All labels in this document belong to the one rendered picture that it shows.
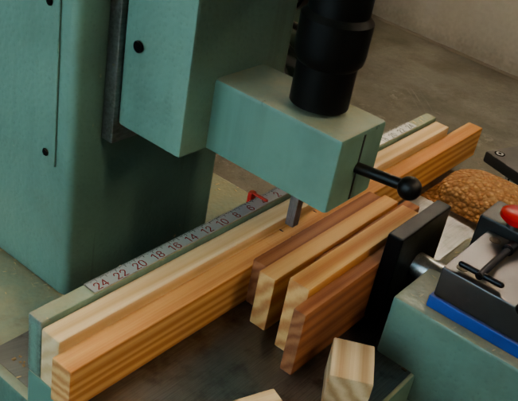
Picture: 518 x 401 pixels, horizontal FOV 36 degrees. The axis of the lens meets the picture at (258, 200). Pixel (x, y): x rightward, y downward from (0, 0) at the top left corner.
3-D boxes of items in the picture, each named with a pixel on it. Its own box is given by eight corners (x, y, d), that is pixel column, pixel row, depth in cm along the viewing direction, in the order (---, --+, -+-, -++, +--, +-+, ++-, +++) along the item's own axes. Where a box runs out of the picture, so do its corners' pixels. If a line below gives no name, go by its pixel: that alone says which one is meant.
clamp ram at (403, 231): (435, 360, 67) (467, 275, 63) (363, 315, 71) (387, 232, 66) (481, 315, 74) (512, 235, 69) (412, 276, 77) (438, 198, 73)
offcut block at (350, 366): (324, 369, 65) (333, 336, 63) (364, 379, 65) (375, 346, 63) (319, 408, 61) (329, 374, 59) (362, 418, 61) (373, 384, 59)
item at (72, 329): (56, 394, 58) (59, 343, 55) (39, 379, 59) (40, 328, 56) (438, 161, 101) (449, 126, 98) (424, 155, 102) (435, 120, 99)
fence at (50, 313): (39, 379, 59) (40, 322, 56) (25, 367, 60) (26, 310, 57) (424, 155, 102) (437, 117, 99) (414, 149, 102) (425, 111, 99)
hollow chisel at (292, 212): (292, 227, 73) (302, 181, 70) (284, 223, 73) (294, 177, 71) (297, 224, 73) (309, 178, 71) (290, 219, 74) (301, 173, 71)
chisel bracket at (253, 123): (321, 231, 67) (343, 142, 62) (199, 161, 73) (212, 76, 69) (368, 203, 72) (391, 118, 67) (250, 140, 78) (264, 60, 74)
